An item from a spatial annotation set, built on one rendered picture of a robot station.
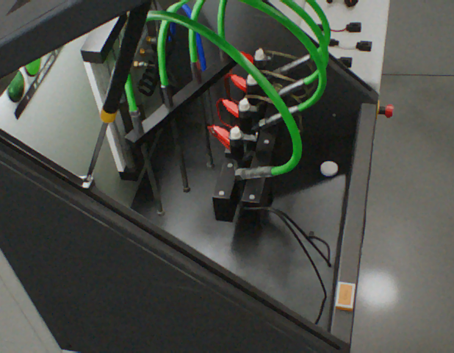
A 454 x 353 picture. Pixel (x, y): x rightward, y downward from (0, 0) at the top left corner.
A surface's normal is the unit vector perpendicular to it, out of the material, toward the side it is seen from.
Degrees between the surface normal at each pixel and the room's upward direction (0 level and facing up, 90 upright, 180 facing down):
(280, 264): 0
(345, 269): 0
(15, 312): 90
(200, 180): 0
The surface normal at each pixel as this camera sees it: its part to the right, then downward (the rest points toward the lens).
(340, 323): -0.09, -0.66
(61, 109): 0.97, 0.11
